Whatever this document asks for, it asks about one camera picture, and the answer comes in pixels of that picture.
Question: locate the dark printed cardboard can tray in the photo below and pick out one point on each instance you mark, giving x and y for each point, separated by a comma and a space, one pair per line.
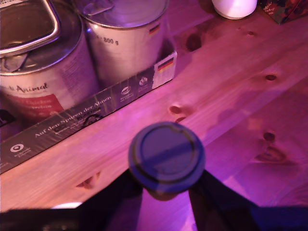
72, 120

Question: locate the pet food can red label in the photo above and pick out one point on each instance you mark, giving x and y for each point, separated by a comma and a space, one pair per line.
48, 79

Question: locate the pet food can flag print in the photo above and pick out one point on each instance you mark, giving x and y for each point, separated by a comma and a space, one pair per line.
130, 55

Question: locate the dark floral tissue box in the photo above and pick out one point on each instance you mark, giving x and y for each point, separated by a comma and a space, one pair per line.
288, 9

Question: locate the small white round camera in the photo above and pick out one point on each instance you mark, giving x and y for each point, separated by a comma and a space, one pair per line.
234, 8

